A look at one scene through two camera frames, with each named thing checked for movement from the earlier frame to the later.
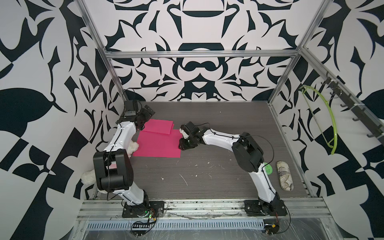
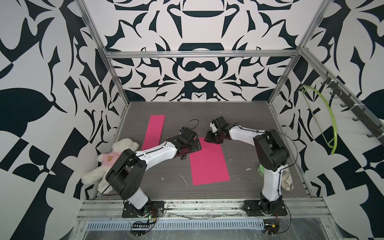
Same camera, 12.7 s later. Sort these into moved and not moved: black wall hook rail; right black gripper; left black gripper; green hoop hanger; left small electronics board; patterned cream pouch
Moved: right black gripper; left black gripper
Not moved: patterned cream pouch; left small electronics board; black wall hook rail; green hoop hanger
